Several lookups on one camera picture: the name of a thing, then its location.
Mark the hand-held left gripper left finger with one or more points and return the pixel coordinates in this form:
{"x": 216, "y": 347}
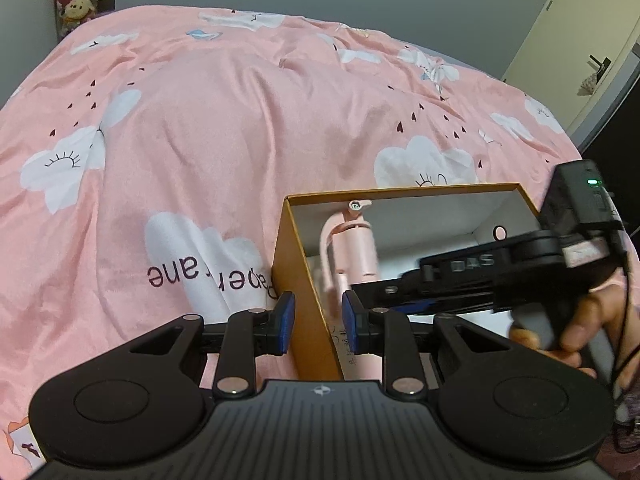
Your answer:
{"x": 286, "y": 322}

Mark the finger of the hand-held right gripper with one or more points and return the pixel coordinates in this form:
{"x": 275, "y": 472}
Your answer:
{"x": 400, "y": 294}
{"x": 460, "y": 264}

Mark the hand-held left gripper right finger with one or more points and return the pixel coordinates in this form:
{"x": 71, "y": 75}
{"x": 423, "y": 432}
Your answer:
{"x": 350, "y": 325}

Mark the orange cardboard box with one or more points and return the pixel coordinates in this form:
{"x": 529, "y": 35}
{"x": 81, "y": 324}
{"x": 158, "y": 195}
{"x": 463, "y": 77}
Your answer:
{"x": 305, "y": 310}

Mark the pink plastic handheld tool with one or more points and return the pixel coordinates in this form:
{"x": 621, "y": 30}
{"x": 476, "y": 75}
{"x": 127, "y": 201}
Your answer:
{"x": 355, "y": 255}

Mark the person's right hand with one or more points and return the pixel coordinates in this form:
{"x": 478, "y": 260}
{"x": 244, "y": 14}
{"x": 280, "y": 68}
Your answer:
{"x": 582, "y": 325}

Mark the pale fan-shaped door hanger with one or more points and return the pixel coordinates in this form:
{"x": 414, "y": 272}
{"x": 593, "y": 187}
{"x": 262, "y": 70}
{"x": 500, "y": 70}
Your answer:
{"x": 587, "y": 85}

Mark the cream door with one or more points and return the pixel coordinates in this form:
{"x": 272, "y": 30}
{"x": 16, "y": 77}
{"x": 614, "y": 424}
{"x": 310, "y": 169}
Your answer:
{"x": 565, "y": 35}

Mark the pink cloud print blanket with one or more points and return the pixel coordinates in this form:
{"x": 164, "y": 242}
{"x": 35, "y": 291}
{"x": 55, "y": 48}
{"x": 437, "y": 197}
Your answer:
{"x": 200, "y": 135}

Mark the hanging column of plush toys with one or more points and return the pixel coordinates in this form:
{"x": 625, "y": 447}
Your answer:
{"x": 75, "y": 5}

